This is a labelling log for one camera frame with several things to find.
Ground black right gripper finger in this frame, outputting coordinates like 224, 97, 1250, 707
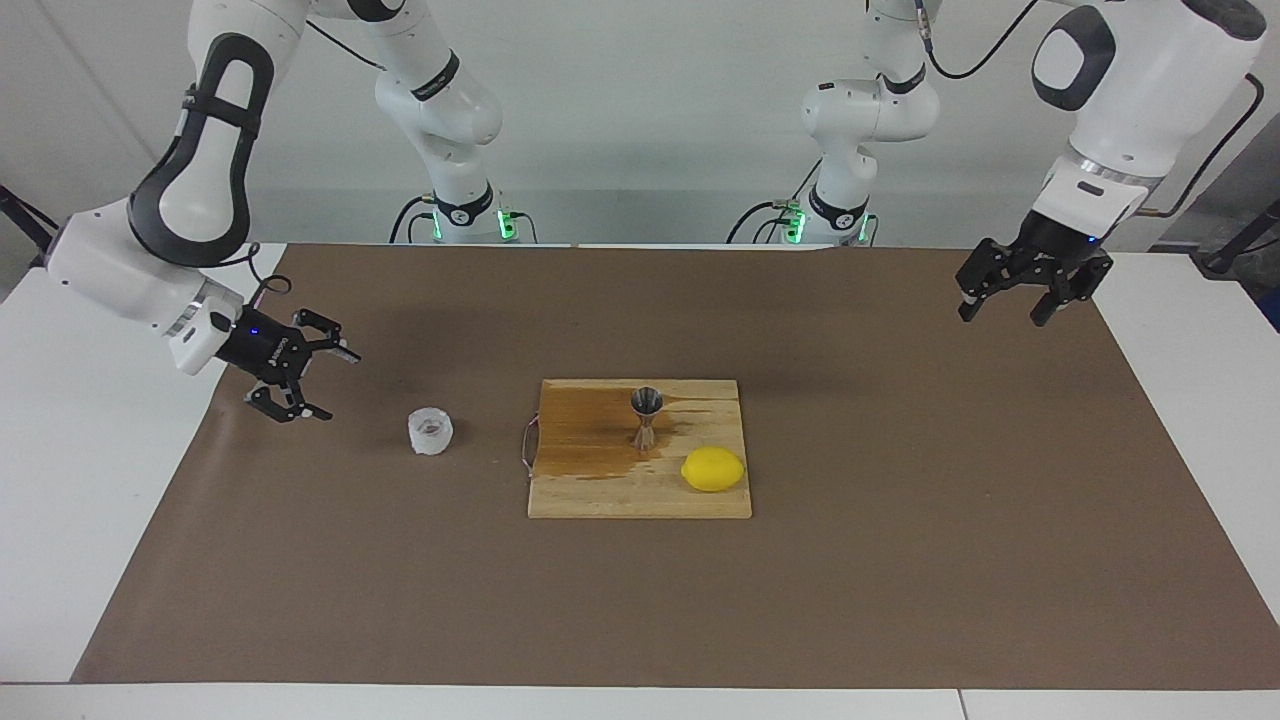
293, 308, 362, 363
245, 380, 334, 424

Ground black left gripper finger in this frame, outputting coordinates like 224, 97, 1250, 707
1032, 255, 1114, 328
956, 238, 1021, 323

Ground steel double jigger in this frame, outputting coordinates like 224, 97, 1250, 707
630, 387, 663, 453

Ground black clamp stand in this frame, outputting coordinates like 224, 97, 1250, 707
0, 185, 83, 269
1200, 195, 1280, 279

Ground brown paper mat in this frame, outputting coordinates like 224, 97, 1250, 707
72, 245, 1280, 691

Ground yellow lemon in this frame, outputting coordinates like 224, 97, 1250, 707
681, 446, 747, 493

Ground wooden cutting board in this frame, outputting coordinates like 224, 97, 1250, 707
522, 378, 753, 520

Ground black base cable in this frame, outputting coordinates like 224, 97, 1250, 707
388, 195, 441, 244
727, 160, 821, 244

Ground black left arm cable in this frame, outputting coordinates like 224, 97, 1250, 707
915, 0, 1266, 216

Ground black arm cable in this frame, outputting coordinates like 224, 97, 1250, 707
915, 0, 1266, 216
245, 15, 391, 301

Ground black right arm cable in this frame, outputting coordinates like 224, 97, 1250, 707
245, 15, 391, 301

